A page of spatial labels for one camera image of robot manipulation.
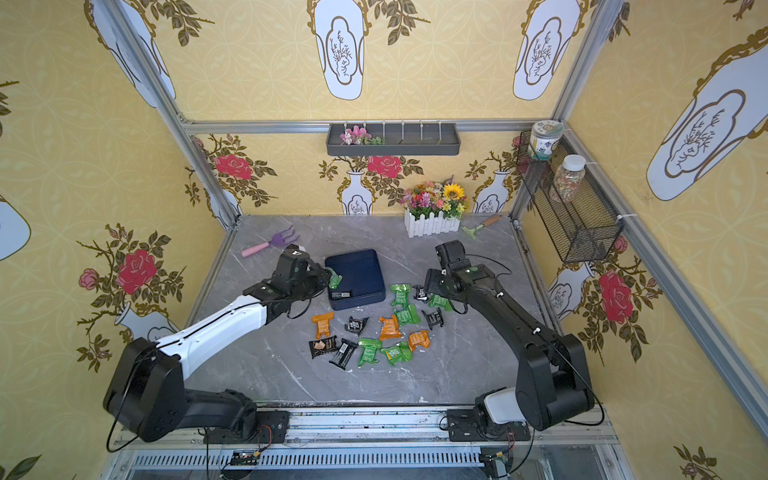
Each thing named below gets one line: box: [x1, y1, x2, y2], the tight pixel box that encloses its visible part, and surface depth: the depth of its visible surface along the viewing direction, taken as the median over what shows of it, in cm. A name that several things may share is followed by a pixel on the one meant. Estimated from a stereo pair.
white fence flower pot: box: [400, 175, 469, 238], surface depth 108 cm
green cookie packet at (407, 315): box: [394, 304, 422, 326], surface depth 94 cm
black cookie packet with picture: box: [308, 335, 338, 359], surface depth 88 cm
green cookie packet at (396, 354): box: [380, 341, 413, 367], surface depth 86 cm
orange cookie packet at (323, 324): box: [312, 311, 334, 340], surface depth 92 cm
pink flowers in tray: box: [340, 125, 384, 145], surface depth 89 cm
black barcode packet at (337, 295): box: [330, 290, 352, 300], surface depth 99 cm
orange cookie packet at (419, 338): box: [408, 330, 430, 352], surface depth 89 cm
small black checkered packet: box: [344, 316, 369, 336], surface depth 92 cm
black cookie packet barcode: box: [329, 338, 359, 371], surface depth 87 cm
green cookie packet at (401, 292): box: [389, 283, 411, 308], surface depth 100 cm
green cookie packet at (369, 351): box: [358, 338, 383, 368], surface depth 87 cm
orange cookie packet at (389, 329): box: [378, 314, 402, 341], surface depth 92 cm
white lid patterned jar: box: [530, 120, 565, 161], surface depth 87 cm
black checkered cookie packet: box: [421, 307, 444, 330], surface depth 94 cm
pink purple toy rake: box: [241, 225, 300, 257], surface depth 118 cm
